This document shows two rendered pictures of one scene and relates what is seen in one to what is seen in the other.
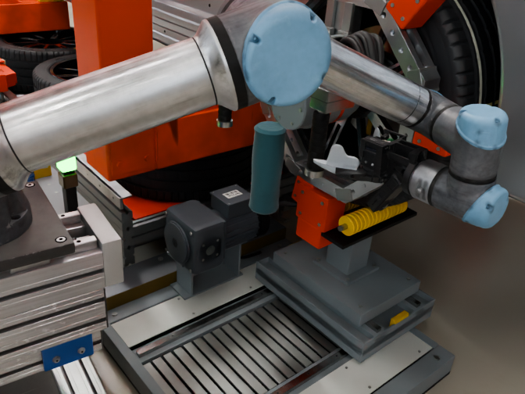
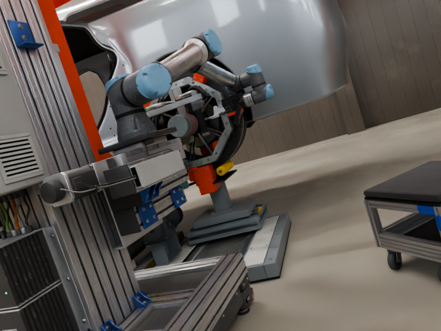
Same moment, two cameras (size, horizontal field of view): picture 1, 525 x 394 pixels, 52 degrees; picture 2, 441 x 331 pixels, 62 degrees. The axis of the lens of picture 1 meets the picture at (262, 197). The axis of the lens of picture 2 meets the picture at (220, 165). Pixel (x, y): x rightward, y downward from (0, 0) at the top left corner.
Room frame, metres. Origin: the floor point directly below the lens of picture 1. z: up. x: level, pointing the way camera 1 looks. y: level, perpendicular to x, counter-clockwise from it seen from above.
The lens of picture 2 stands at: (-0.67, 0.92, 0.74)
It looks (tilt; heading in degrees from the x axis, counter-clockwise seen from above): 5 degrees down; 329
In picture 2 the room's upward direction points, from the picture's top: 18 degrees counter-clockwise
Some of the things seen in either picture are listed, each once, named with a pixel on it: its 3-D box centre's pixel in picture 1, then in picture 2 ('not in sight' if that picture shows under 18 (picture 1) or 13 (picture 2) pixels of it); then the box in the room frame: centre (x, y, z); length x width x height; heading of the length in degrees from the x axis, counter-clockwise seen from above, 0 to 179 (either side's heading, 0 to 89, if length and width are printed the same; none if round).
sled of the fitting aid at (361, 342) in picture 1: (341, 288); (228, 222); (1.49, -0.30, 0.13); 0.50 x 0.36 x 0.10; 42
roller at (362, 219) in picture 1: (374, 213); (225, 167); (1.35, -0.33, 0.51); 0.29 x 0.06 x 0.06; 132
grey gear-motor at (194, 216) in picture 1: (227, 239); (168, 228); (1.54, 0.11, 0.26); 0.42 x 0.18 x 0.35; 132
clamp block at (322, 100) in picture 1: (333, 95); (197, 104); (1.11, -0.13, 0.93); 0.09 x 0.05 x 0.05; 132
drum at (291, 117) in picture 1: (317, 98); (184, 125); (1.32, -0.12, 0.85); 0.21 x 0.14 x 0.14; 132
